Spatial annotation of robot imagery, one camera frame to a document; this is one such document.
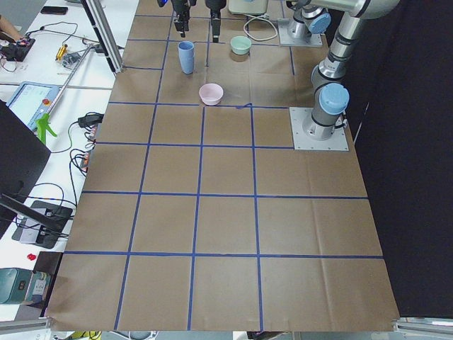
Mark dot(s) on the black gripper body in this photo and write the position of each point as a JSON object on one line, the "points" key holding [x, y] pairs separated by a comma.
{"points": [[180, 6]]}

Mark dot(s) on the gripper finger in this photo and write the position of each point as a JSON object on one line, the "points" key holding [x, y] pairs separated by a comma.
{"points": [[181, 22], [215, 21]]}

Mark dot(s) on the light blue cup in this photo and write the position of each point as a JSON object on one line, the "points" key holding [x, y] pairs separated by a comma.
{"points": [[187, 63], [186, 48]]}

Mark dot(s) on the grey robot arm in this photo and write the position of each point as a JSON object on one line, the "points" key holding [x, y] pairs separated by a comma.
{"points": [[331, 97], [307, 21]]}

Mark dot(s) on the cream toaster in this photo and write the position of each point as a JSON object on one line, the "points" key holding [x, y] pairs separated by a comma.
{"points": [[252, 7]]}

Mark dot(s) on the mint green bowl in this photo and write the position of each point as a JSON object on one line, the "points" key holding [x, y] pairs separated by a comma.
{"points": [[240, 45]]}

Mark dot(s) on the pink bowl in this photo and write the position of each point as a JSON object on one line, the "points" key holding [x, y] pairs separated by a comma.
{"points": [[211, 94]]}

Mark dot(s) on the teach pendant tablet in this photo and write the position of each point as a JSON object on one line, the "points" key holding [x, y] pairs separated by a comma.
{"points": [[31, 100]]}

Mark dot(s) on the green plastic clamp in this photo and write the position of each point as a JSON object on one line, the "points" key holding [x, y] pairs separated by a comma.
{"points": [[43, 126]]}

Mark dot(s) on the black computer monitor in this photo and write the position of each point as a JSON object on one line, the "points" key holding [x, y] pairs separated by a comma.
{"points": [[23, 159]]}

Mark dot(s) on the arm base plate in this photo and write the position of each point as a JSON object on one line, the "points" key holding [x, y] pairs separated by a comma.
{"points": [[294, 33], [309, 136]]}

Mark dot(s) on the aluminium frame post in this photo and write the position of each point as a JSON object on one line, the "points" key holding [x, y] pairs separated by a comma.
{"points": [[101, 27]]}

